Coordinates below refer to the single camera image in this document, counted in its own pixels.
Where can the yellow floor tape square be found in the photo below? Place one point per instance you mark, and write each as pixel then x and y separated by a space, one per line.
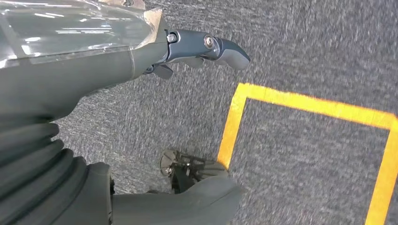
pixel 311 107

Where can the dark robot foot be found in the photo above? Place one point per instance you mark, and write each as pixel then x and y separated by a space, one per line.
pixel 183 174

